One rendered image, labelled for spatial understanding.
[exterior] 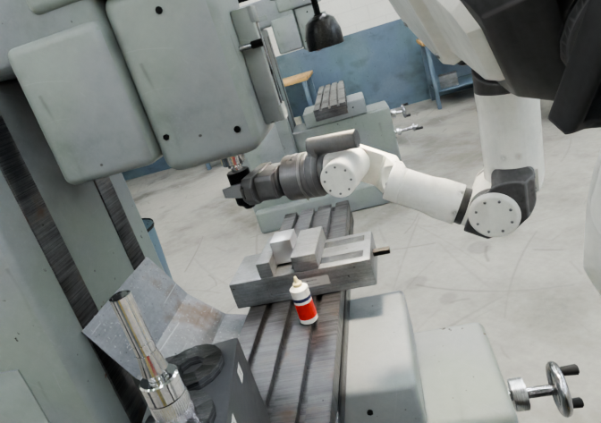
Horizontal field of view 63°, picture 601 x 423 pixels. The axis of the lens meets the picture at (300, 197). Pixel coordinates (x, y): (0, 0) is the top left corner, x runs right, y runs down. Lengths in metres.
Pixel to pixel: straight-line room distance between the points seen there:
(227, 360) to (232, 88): 0.44
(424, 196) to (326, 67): 6.66
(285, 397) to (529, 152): 0.57
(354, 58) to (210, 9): 6.62
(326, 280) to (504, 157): 0.54
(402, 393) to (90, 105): 0.77
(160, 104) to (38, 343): 0.50
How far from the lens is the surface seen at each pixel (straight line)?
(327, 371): 0.96
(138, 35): 0.90
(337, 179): 0.85
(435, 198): 0.86
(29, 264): 1.03
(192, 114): 0.89
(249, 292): 1.22
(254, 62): 0.93
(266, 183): 0.93
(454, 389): 1.16
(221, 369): 0.73
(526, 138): 0.80
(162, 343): 1.21
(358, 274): 1.15
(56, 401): 1.15
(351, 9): 7.43
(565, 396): 1.24
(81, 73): 0.94
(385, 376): 1.04
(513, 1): 0.42
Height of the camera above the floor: 1.49
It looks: 18 degrees down
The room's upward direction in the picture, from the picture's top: 18 degrees counter-clockwise
